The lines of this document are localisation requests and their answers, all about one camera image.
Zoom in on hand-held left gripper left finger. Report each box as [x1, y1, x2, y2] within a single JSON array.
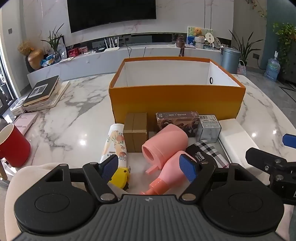
[[44, 154, 119, 202]]

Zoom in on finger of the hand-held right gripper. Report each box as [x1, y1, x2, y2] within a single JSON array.
[[245, 148, 296, 176], [282, 133, 296, 147]]

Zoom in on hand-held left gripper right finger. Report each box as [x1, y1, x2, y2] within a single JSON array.
[[179, 154, 252, 202]]

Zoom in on yellow tape measure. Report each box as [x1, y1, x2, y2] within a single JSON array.
[[107, 166, 131, 192]]

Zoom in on white peach-print tube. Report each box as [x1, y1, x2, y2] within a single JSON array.
[[99, 123, 127, 168]]

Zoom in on pink pump bottle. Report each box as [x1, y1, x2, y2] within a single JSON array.
[[139, 151, 197, 195]]

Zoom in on black plaid box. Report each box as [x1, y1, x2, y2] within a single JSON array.
[[185, 140, 230, 168]]

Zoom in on white rectangular box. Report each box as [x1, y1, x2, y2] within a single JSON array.
[[218, 119, 257, 164]]

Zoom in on pink cup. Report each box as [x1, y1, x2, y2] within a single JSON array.
[[142, 123, 188, 175]]

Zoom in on small silver box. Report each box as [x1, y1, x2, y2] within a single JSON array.
[[196, 115, 222, 143]]

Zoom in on brown cardboard box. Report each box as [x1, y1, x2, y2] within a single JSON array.
[[123, 113, 148, 153]]

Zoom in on dark brown printed box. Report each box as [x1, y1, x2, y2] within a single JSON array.
[[156, 111, 200, 138]]

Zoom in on orange cardboard box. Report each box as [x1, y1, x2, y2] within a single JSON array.
[[109, 57, 246, 124]]

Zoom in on blue water jug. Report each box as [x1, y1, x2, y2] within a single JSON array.
[[264, 51, 281, 82]]

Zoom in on beige cloth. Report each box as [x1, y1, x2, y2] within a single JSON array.
[[4, 162, 70, 234]]

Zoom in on pink woven bag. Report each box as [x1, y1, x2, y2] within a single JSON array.
[[238, 60, 247, 76]]

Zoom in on pink flat box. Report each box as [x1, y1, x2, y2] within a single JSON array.
[[13, 112, 39, 135]]

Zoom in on red mug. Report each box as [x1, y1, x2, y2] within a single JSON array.
[[0, 123, 31, 168]]

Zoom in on grey trash can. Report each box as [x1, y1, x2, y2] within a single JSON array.
[[221, 46, 241, 75]]

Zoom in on tall leafy plant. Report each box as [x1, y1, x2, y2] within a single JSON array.
[[229, 30, 264, 67]]

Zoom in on white marble television console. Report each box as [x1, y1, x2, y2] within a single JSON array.
[[26, 43, 222, 81]]

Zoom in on black book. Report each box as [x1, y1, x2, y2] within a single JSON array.
[[22, 75, 60, 103]]

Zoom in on green potted plant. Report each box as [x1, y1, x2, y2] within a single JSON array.
[[272, 22, 296, 61]]

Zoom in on small white box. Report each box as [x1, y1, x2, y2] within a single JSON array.
[[10, 98, 26, 115]]

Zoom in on white router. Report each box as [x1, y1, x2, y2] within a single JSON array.
[[104, 36, 120, 52]]

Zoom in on blue snack packets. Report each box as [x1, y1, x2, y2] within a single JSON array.
[[41, 57, 56, 67]]

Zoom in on silver foil bag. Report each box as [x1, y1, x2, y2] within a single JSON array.
[[57, 43, 67, 59]]

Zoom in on gold vase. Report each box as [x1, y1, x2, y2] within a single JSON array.
[[28, 49, 44, 70]]

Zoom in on picture calendar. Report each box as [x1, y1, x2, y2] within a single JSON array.
[[187, 26, 213, 45]]

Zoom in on green plant in glass vase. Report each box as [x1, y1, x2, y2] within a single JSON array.
[[41, 23, 65, 62]]

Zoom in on dried yellow flowers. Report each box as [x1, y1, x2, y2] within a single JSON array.
[[18, 41, 34, 56]]

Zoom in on black television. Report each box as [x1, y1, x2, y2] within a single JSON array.
[[67, 0, 157, 33]]

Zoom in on brown hanging strap bag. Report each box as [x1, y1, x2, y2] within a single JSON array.
[[176, 35, 185, 57]]

